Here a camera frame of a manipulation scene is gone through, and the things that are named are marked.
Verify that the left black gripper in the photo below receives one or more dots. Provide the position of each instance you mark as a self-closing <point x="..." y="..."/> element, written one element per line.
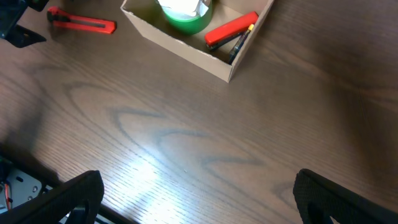
<point x="11" y="12"/>

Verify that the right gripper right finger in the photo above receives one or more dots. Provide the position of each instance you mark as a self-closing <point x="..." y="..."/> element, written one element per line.
<point x="320" y="200"/>

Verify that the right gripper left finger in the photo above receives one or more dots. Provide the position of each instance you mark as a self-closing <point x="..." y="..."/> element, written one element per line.
<point x="80" y="198"/>

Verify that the green tape roll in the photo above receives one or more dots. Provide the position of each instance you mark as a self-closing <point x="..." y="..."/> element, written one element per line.
<point x="191" y="26"/>

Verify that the black gold correction tape dispenser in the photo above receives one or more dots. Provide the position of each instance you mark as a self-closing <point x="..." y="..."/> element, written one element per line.
<point x="237" y="47"/>

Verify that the yellow sticky note pad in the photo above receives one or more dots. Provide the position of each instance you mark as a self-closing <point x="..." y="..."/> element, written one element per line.
<point x="185" y="9"/>

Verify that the red utility knife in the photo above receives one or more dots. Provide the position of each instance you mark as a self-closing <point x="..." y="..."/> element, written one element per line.
<point x="62" y="19"/>

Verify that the open cardboard box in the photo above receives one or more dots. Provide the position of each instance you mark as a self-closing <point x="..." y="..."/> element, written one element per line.
<point x="148" y="18"/>

